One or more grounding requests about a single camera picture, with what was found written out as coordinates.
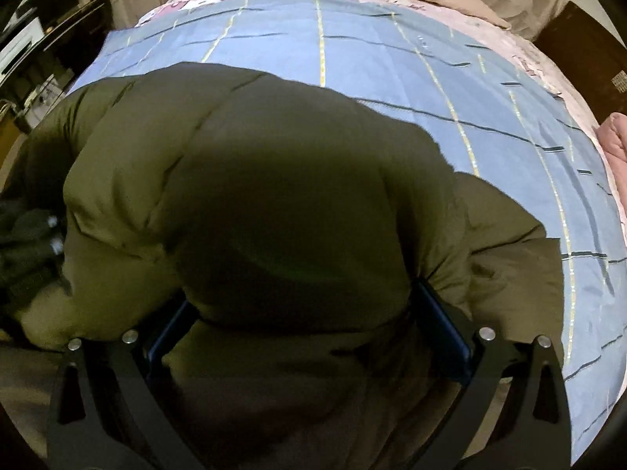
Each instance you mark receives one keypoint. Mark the white printer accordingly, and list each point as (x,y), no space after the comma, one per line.
(19,44)

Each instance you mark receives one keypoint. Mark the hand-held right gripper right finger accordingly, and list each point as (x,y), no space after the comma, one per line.
(441,325)

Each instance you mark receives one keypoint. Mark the pink cartoon print bed sheet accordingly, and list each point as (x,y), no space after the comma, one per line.
(519,49)

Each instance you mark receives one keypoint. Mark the dark wooden headboard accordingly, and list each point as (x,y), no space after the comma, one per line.
(578,44)

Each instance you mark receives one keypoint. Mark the dark furniture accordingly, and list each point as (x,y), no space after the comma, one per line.
(81,34)

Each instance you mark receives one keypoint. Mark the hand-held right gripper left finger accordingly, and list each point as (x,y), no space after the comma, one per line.
(169,333)

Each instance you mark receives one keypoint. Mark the black monitor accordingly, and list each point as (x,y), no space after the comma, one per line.
(49,0)

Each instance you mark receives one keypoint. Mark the folded pink quilt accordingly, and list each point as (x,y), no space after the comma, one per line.
(615,139)

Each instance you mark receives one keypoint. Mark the olive green hooded padded jacket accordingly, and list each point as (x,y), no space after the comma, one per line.
(294,205)

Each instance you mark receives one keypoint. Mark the blue checked blanket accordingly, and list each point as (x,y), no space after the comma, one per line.
(392,58)

